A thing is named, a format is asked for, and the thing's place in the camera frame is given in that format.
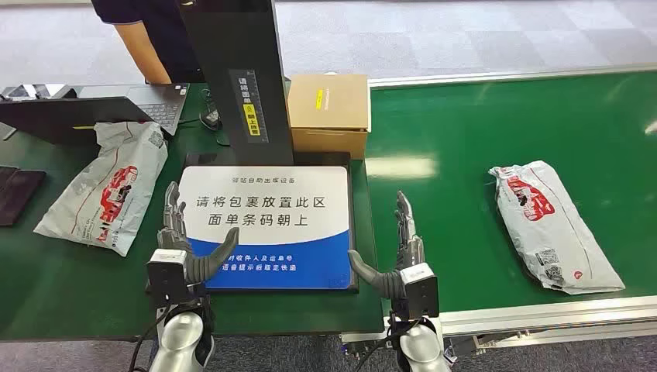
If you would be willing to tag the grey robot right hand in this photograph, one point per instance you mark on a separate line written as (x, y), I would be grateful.
(410, 251)

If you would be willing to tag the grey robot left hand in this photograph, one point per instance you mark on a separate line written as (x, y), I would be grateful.
(174, 236)

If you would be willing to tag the grey mailer package red print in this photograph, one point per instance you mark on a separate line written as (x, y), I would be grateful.
(113, 190)
(549, 226)

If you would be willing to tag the person's forearm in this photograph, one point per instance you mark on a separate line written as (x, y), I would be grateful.
(143, 56)

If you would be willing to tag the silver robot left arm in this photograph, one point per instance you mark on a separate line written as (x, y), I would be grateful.
(179, 339)

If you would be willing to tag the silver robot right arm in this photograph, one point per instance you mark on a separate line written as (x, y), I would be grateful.
(422, 349)

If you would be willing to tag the green conveyor belt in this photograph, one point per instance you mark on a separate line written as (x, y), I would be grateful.
(513, 128)

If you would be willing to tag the brown cardboard box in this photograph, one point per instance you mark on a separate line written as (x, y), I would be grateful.
(328, 102)

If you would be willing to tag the black inbound scanning machine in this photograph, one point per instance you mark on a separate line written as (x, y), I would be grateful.
(231, 41)

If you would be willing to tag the white blue instruction sign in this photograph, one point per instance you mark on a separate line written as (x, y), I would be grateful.
(267, 205)

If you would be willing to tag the green topped table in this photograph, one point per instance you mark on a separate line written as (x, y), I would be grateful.
(77, 292)

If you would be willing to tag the black yellow ruler label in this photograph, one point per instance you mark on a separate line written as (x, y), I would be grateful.
(250, 120)

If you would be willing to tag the grey laptop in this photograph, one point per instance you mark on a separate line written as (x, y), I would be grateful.
(77, 118)

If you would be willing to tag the large black flat pouch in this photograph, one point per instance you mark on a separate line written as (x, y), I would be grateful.
(18, 197)

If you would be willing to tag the person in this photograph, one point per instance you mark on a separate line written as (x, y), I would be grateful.
(159, 31)

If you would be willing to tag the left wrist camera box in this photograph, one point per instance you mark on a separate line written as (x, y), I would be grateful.
(167, 277)

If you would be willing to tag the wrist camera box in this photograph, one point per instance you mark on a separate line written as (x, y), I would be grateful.
(422, 292)
(167, 277)

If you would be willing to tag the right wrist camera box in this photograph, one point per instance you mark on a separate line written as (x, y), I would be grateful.
(422, 292)

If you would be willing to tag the aluminium conveyor frame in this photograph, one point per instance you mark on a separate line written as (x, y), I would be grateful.
(539, 313)

